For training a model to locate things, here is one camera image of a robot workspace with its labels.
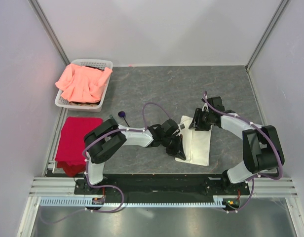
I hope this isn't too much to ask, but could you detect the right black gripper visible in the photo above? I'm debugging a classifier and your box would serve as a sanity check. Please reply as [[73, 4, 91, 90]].
[[189, 108, 213, 131]]

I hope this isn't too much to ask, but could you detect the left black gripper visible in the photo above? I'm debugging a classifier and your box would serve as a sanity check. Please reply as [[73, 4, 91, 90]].
[[161, 134, 186, 160]]

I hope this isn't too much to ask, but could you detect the white cloth napkin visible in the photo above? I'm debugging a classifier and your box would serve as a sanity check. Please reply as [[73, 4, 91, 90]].
[[175, 116, 212, 166]]

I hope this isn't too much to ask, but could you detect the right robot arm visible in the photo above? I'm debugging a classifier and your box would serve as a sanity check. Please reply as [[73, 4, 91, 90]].
[[189, 94, 285, 195]]

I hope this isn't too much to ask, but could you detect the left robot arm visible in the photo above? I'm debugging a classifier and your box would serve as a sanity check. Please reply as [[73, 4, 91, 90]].
[[82, 118, 187, 194]]

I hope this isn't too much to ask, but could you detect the red folded cloth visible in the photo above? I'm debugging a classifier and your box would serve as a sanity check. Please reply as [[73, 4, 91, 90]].
[[55, 117, 103, 177]]

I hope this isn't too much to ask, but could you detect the salmon pink cloth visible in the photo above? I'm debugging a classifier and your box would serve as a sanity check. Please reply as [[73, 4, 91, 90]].
[[55, 64, 113, 103]]

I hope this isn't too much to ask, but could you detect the white plastic basket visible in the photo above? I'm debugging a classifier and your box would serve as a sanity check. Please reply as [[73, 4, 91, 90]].
[[55, 59, 113, 112]]

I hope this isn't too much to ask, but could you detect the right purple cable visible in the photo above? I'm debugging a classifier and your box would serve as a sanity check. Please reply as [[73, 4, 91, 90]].
[[202, 91, 285, 180]]

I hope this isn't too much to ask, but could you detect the purple cable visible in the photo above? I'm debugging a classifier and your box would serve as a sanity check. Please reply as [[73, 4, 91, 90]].
[[202, 91, 285, 180], [82, 102, 172, 186]]

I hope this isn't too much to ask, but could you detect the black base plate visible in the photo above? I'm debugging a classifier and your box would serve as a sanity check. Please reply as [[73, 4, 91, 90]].
[[74, 173, 250, 197]]

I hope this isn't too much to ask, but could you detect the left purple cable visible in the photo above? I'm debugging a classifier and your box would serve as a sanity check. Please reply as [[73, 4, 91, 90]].
[[82, 102, 172, 186]]

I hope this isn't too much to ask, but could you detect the purple handled spoon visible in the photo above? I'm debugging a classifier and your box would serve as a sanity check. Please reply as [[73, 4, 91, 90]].
[[118, 111, 130, 127]]

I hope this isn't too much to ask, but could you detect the right aluminium frame post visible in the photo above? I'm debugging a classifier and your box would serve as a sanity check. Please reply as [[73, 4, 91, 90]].
[[245, 0, 290, 72]]

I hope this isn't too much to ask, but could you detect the aluminium frame post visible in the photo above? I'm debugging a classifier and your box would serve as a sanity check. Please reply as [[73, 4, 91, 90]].
[[245, 0, 290, 72], [28, 0, 70, 65]]

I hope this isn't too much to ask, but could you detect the slotted cable duct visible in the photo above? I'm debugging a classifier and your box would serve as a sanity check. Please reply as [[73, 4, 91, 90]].
[[39, 197, 227, 208]]

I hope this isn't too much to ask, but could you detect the left aluminium frame post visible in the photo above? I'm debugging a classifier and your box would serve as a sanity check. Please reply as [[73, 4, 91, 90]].
[[28, 0, 70, 65]]

